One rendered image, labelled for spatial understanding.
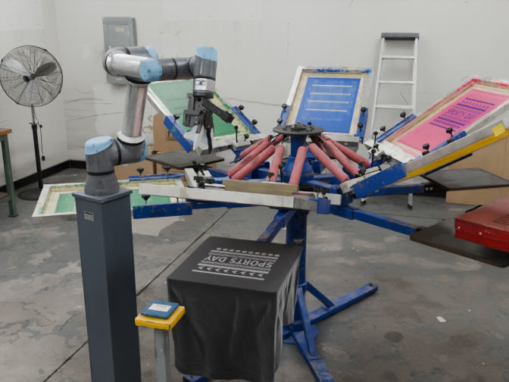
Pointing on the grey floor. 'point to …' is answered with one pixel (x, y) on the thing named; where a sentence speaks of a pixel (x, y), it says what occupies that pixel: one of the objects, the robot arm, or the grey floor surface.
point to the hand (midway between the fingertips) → (204, 153)
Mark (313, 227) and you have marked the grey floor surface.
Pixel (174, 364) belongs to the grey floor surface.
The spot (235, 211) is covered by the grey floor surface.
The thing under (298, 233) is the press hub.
